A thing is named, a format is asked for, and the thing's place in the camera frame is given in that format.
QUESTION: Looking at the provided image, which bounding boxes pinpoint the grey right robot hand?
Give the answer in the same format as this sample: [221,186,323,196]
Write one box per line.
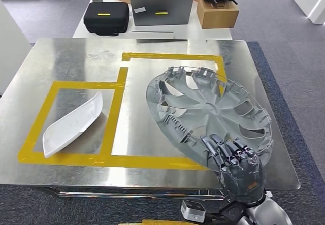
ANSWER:
[201,133,267,205]

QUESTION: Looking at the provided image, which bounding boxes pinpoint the grey plastic wheel cover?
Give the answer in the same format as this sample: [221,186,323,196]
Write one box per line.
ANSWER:
[146,65,274,173]

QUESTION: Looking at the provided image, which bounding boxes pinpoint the yellow tape on workbench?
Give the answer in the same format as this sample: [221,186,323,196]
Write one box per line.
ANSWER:
[17,52,227,171]

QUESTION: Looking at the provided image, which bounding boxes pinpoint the white curved plastic part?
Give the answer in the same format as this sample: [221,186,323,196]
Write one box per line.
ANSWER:
[42,91,103,159]

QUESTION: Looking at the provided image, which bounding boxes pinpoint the steel workbench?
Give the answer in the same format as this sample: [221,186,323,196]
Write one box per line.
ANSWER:
[0,38,301,201]

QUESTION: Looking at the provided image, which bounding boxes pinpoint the white desk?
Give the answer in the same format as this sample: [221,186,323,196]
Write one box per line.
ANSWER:
[72,0,233,43]

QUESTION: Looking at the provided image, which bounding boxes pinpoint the cardboard box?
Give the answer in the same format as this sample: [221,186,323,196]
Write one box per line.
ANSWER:
[196,0,240,29]

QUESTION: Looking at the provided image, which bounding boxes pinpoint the grey laptop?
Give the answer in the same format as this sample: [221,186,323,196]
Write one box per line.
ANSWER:
[129,0,195,27]

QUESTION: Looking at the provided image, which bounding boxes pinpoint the black zip case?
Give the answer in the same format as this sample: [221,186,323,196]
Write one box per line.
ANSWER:
[83,1,130,37]

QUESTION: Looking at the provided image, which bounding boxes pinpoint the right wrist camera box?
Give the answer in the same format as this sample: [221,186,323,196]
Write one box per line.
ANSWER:
[180,200,206,223]

